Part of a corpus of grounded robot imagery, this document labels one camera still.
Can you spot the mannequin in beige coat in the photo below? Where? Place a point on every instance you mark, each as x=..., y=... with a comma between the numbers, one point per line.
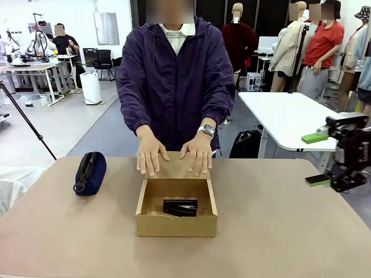
x=287, y=49

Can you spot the black camera tripod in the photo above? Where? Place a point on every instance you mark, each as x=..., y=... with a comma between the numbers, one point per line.
x=26, y=120

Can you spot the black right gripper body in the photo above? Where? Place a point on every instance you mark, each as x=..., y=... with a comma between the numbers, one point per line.
x=358, y=150

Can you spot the person in purple jacket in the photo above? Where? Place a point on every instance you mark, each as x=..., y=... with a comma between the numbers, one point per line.
x=176, y=87

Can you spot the black light stand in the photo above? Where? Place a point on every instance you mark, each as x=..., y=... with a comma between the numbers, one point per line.
x=300, y=58

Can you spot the black office chair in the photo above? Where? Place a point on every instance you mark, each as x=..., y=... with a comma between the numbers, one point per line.
x=103, y=62

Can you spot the black stapler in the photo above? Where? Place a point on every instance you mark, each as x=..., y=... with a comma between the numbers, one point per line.
x=178, y=207

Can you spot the navy zipper pencil case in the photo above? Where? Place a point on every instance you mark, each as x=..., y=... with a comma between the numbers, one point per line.
x=94, y=176

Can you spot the mannequin in dark red sweater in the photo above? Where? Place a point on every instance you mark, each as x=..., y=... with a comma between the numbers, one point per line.
x=240, y=43

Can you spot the white table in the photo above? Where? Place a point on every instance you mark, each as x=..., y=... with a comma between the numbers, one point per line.
x=284, y=116

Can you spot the white cloth cover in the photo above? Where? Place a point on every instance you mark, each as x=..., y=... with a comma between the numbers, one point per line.
x=14, y=185

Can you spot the white wall cabinet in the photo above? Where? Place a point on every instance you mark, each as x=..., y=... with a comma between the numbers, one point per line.
x=106, y=28

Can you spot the person's right forearm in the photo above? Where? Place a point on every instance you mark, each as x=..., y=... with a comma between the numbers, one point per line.
x=133, y=118

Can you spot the brown cardboard box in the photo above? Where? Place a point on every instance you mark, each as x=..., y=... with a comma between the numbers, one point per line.
x=176, y=226

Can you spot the white computer case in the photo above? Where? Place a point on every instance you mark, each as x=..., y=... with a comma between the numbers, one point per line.
x=254, y=81

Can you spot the white air purifier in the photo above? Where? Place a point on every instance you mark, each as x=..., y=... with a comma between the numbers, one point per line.
x=90, y=88

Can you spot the black backpack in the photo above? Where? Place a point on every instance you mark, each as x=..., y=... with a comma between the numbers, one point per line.
x=246, y=144

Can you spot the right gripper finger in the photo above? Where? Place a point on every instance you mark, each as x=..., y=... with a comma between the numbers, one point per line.
x=347, y=179
x=342, y=120

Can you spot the person's left hand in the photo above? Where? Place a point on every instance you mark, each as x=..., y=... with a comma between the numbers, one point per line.
x=200, y=153

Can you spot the silver wrist watch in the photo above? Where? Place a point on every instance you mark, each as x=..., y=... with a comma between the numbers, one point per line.
x=207, y=130

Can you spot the workbench with white legs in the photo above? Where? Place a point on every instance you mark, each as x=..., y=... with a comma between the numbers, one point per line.
x=29, y=68

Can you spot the person's right hand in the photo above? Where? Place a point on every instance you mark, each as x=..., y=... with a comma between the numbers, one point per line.
x=149, y=150

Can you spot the man in black shirt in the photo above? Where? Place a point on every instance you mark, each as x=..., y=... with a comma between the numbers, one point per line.
x=66, y=42

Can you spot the person's left forearm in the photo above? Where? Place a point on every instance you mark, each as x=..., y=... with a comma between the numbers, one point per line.
x=217, y=116

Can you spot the white humanoid robot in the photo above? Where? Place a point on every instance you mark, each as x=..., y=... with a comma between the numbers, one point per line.
x=37, y=40

